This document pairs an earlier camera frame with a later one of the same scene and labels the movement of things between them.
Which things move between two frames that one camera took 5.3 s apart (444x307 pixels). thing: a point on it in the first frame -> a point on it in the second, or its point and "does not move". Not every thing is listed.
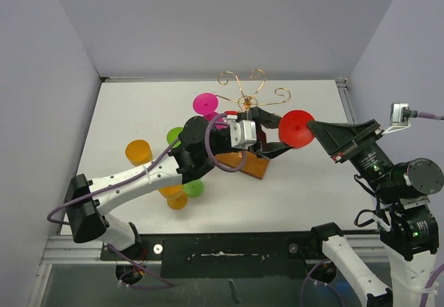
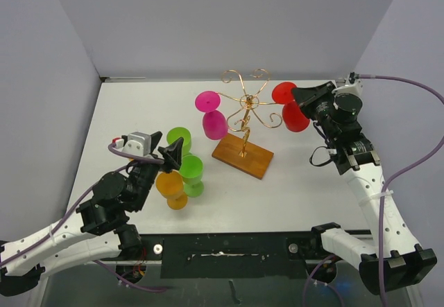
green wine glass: x=173 y=134 does not move
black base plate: x=224 y=255 does not move
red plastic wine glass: x=294 y=130 -> x=293 y=118
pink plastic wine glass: x=205 y=104 does not move
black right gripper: x=327 y=132 -> x=304 y=97
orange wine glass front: x=175 y=197 does not move
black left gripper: x=267 y=148 -> x=172 y=154
